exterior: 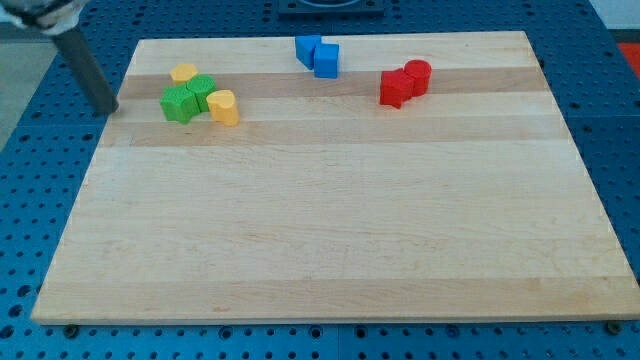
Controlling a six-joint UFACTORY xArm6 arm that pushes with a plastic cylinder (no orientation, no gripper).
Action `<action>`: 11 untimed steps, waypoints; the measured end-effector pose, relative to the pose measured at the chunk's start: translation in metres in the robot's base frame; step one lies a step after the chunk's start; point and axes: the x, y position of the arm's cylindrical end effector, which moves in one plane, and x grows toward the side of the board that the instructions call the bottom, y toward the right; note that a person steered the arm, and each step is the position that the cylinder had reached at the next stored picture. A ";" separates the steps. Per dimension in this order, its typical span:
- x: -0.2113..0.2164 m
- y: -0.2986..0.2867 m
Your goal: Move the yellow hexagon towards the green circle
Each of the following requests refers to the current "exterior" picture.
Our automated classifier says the yellow hexagon block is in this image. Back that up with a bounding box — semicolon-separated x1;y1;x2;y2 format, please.
169;63;199;85

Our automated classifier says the robot arm end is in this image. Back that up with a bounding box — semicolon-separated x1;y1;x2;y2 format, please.
1;0;89;36

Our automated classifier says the green circle block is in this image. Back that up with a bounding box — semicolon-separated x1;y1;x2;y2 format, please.
186;74;216;112

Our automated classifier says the wooden board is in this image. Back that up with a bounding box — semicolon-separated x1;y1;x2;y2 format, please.
31;31;639;325

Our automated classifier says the red star block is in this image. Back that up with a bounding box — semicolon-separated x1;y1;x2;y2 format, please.
379;69;414;109

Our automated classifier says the yellow heart block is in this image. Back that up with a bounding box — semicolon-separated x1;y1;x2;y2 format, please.
206;90;239;126

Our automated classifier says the blue cube block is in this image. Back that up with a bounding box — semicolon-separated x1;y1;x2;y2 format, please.
313;43;339;79

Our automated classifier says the blue triangle block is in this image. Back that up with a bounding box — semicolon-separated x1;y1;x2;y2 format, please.
294;34;322;70

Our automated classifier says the red cylinder block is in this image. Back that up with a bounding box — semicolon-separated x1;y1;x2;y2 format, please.
404;59;432;97

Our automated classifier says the green star block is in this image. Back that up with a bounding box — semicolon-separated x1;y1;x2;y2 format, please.
160;84;200;124

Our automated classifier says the grey pusher rod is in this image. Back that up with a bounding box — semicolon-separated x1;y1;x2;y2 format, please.
51;26;119;116

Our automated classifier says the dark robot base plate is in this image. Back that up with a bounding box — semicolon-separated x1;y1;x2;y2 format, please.
275;0;385;18

